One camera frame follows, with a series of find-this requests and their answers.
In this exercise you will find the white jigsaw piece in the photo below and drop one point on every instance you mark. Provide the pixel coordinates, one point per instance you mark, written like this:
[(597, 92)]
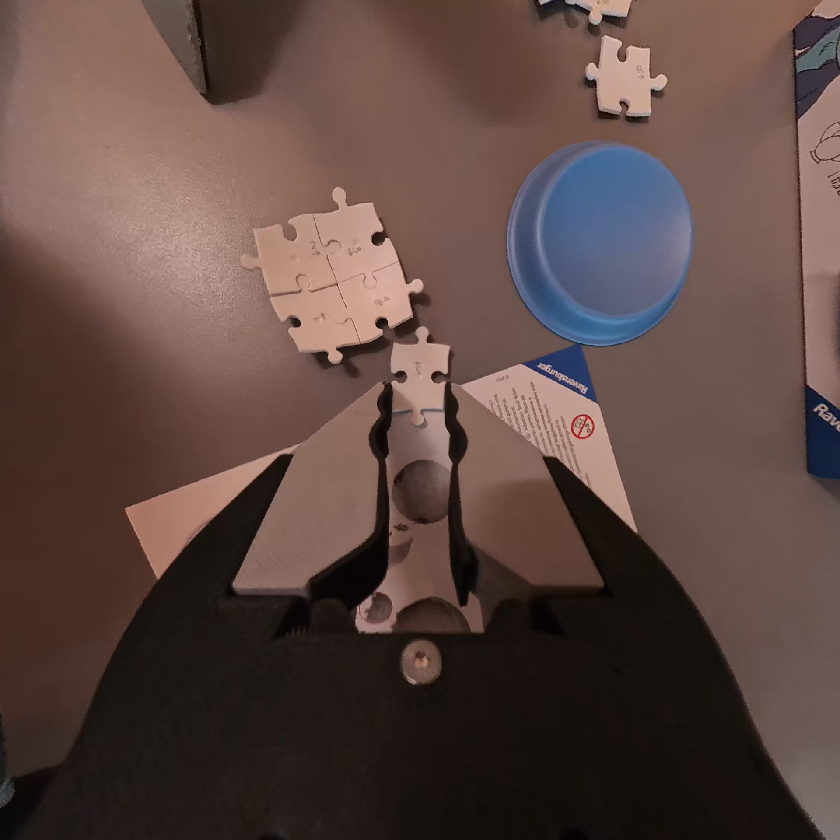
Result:
[(420, 374)]

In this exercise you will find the pile of loose puzzle pieces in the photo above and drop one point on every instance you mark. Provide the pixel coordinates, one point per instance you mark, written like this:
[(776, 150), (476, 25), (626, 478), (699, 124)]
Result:
[(627, 75)]

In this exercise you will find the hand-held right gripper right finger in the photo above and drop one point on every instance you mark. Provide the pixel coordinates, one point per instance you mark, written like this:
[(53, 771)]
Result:
[(518, 518)]

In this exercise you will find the printed instruction leaflet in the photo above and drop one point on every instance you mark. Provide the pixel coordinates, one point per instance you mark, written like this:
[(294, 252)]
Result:
[(558, 420)]

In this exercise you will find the blue plastic bowl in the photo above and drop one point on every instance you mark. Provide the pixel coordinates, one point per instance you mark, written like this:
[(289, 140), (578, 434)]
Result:
[(597, 243)]

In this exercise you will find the blue illustrated puzzle box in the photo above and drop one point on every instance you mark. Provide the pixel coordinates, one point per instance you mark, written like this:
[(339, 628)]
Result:
[(817, 197)]

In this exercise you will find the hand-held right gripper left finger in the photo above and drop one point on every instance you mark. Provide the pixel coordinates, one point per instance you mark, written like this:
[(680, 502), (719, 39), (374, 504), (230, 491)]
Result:
[(315, 518)]

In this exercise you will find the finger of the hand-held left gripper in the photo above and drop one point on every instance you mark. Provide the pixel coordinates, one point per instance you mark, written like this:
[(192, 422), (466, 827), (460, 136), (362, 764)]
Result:
[(180, 39)]

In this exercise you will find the joined four-piece puzzle section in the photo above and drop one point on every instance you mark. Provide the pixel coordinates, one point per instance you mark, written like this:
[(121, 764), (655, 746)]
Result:
[(328, 275)]

